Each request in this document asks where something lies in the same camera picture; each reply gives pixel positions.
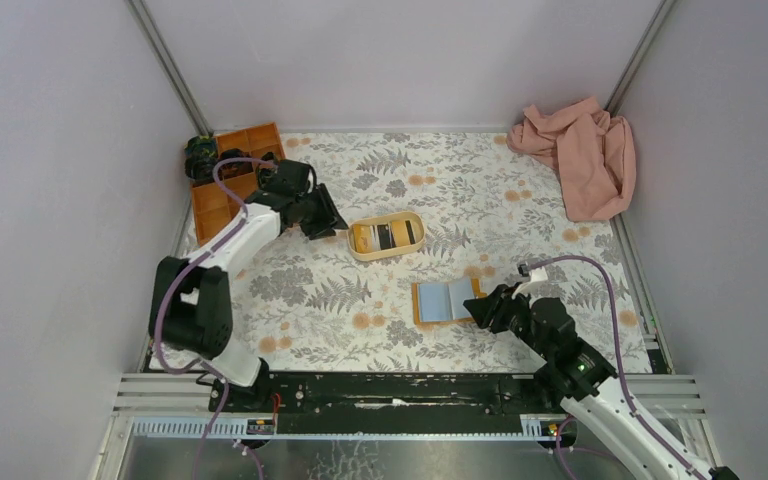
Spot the beige oval plastic tray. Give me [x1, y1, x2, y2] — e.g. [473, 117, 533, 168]
[347, 211, 426, 262]

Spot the yellow leather card holder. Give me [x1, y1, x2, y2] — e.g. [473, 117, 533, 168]
[411, 277, 485, 326]

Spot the orange card with black stripe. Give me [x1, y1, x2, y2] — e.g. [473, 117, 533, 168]
[390, 219, 416, 248]

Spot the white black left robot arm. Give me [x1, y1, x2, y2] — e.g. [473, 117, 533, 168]
[149, 158, 347, 388]

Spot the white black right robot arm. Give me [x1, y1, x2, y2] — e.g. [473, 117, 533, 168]
[463, 285, 737, 479]

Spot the orange compartment organizer tray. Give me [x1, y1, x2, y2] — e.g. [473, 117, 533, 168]
[189, 121, 287, 248]

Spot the floral patterned table mat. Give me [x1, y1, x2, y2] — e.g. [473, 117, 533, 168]
[230, 133, 651, 373]

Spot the pink crumpled cloth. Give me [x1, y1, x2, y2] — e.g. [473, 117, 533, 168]
[506, 96, 637, 222]

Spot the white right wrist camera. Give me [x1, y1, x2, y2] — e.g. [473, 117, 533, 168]
[513, 263, 549, 297]

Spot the dark rolled strap in tray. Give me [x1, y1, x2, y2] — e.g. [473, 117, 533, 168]
[218, 158, 254, 180]

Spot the dark camouflage rolled strap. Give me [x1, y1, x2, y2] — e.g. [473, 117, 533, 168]
[183, 135, 221, 186]

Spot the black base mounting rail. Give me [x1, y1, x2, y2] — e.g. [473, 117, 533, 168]
[208, 371, 599, 435]

